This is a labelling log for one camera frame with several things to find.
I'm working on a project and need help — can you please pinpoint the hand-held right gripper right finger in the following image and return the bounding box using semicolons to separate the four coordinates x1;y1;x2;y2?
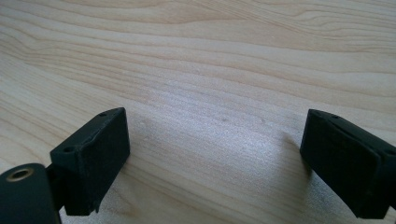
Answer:
299;108;396;219

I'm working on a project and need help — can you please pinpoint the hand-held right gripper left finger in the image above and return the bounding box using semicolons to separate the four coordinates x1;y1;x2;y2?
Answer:
46;106;131;217

